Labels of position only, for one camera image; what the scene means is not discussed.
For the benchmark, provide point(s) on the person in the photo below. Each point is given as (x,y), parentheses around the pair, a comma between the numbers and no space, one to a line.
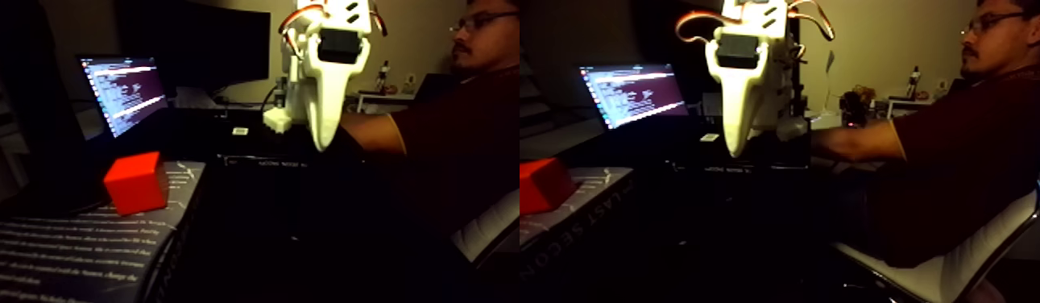
(985,152)

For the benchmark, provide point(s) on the person's eyeglasses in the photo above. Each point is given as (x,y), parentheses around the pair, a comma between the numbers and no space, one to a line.
(993,23)

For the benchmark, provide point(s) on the red cube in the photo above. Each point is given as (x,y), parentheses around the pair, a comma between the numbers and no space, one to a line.
(135,186)

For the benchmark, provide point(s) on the small figurine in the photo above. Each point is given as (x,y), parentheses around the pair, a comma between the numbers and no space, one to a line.
(913,83)

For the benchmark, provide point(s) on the black round stand base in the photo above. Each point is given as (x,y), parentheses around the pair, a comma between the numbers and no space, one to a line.
(54,190)

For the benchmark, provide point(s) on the white office chair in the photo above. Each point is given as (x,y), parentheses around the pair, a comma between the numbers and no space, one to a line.
(934,279)

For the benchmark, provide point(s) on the dark leader arm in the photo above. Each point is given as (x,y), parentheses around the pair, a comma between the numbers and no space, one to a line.
(852,106)

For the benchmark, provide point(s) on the open laptop with lit screen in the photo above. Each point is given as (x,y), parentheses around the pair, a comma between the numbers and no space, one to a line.
(122,93)

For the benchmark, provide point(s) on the black box with white print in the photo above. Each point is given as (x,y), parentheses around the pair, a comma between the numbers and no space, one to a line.
(266,161)

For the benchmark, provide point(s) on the small white label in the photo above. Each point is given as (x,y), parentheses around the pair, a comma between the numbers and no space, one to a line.
(240,131)

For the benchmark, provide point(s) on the black book with white text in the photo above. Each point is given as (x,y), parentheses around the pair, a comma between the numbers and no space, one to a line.
(80,245)

